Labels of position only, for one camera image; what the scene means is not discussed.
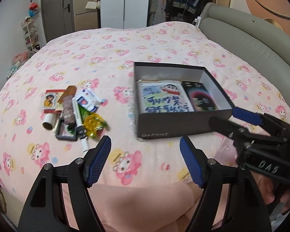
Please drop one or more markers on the white wardrobe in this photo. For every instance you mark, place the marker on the white wardrobe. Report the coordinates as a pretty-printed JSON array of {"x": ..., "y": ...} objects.
[{"x": 124, "y": 14}]

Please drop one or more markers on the grey padded headboard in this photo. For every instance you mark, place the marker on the grey padded headboard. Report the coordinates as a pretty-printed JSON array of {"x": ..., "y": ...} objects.
[{"x": 261, "y": 44}]

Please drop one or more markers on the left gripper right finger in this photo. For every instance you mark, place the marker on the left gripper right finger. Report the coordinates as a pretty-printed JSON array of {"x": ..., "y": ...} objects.
[{"x": 245, "y": 208}]

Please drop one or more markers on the bubble wrap sheet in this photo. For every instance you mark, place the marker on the bubble wrap sheet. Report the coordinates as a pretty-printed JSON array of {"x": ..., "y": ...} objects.
[{"x": 131, "y": 110}]

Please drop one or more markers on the green corn candy packet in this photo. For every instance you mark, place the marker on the green corn candy packet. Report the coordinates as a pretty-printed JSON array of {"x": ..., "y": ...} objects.
[{"x": 93, "y": 123}]

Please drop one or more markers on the alcohol wipes pack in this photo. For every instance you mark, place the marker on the alcohol wipes pack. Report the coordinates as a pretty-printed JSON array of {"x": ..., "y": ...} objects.
[{"x": 87, "y": 99}]

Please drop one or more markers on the black Daphne shoe box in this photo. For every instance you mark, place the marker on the black Daphne shoe box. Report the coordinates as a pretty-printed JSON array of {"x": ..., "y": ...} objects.
[{"x": 167, "y": 125}]

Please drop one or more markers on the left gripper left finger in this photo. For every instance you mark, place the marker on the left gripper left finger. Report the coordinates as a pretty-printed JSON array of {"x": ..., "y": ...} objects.
[{"x": 44, "y": 209}]

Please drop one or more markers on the cream handbag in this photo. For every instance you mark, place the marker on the cream handbag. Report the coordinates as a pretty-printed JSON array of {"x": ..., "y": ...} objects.
[{"x": 93, "y": 4}]

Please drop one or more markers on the white smart watch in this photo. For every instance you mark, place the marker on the white smart watch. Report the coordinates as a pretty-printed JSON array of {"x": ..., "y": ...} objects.
[{"x": 82, "y": 133}]

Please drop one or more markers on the red white card box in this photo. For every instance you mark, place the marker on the red white card box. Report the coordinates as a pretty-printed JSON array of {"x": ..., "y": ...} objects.
[{"x": 51, "y": 102}]

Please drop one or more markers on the dark pink-ring booklet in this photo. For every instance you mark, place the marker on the dark pink-ring booklet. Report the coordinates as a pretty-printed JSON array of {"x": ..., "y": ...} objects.
[{"x": 200, "y": 98}]

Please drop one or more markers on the white shelf rack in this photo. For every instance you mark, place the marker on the white shelf rack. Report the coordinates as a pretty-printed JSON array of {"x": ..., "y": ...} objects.
[{"x": 30, "y": 35}]

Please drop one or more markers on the brown wooden comb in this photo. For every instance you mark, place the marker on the brown wooden comb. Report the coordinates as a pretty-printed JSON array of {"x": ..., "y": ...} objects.
[{"x": 70, "y": 91}]

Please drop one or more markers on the black framed mirror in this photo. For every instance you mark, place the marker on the black framed mirror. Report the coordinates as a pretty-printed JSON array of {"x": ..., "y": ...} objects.
[{"x": 64, "y": 132}]

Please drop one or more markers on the pink cartoon bed blanket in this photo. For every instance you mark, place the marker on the pink cartoon bed blanket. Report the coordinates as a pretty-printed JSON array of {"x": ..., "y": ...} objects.
[{"x": 145, "y": 185}]

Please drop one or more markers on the white paper roll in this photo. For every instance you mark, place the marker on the white paper roll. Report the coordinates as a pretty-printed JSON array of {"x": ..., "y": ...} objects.
[{"x": 49, "y": 121}]

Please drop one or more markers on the person's right hand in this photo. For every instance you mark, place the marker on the person's right hand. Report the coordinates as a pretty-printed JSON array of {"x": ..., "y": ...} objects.
[{"x": 266, "y": 187}]

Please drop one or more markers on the grey door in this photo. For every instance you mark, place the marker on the grey door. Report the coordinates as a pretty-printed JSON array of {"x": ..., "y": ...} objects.
[{"x": 57, "y": 18}]

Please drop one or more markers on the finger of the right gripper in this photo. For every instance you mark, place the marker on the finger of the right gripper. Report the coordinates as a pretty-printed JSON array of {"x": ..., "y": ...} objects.
[
  {"x": 266, "y": 121},
  {"x": 229, "y": 129}
]

